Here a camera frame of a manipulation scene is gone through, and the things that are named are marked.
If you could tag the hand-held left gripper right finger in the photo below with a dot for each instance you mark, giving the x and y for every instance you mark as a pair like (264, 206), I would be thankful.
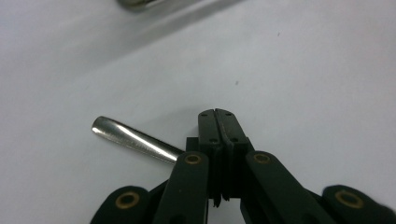
(233, 146)

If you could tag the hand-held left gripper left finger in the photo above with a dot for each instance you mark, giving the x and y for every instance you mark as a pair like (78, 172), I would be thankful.
(210, 137)

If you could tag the metal spoon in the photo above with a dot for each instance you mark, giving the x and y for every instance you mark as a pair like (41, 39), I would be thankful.
(130, 137)

